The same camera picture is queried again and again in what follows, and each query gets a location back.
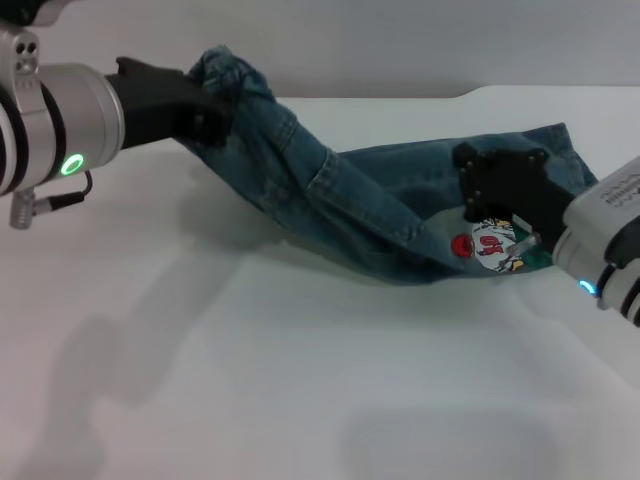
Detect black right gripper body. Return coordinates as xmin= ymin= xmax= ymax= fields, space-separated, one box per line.
xmin=452 ymin=142 xmax=576 ymax=251

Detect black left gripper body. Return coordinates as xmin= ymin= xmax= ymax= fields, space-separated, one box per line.
xmin=102 ymin=57 xmax=201 ymax=150

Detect blue denim shorts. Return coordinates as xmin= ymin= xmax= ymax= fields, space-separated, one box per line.
xmin=177 ymin=44 xmax=600 ymax=287

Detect right arm silver plug cable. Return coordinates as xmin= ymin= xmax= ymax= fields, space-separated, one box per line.
xmin=507 ymin=234 xmax=544 ymax=255

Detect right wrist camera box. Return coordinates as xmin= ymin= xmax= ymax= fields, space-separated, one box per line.
xmin=562 ymin=156 xmax=640 ymax=241

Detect left arm plug cable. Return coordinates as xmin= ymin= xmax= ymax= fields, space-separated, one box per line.
xmin=9 ymin=171 xmax=94 ymax=230

